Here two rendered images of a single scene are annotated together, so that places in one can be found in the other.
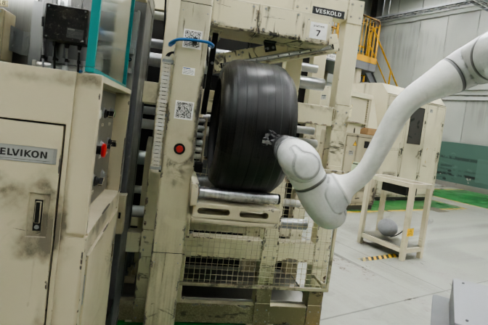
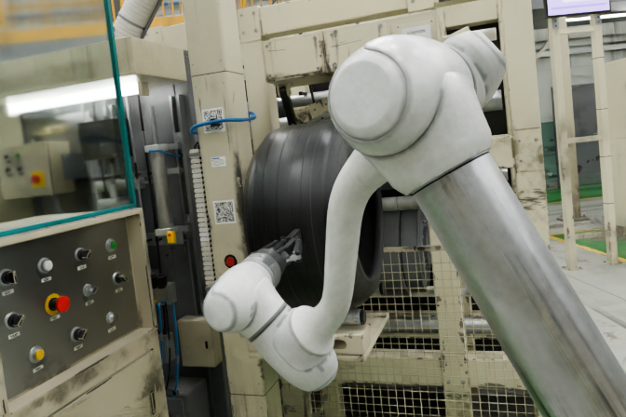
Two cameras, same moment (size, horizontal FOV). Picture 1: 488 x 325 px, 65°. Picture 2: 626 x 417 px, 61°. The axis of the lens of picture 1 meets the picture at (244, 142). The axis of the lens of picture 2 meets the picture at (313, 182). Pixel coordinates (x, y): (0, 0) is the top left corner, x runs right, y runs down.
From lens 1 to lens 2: 0.87 m
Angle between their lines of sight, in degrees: 29
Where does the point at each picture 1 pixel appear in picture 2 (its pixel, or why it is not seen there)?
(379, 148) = (329, 269)
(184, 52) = (209, 140)
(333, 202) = (288, 356)
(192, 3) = (204, 76)
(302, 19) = (387, 30)
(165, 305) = not seen: outside the picture
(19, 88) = not seen: outside the picture
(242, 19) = (304, 60)
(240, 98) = (253, 192)
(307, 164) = (215, 311)
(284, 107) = (313, 192)
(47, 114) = not seen: outside the picture
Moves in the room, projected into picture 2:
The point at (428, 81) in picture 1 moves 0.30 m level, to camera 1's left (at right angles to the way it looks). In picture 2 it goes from (356, 156) to (209, 170)
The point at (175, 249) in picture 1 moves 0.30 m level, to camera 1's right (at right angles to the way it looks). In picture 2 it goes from (254, 390) to (338, 404)
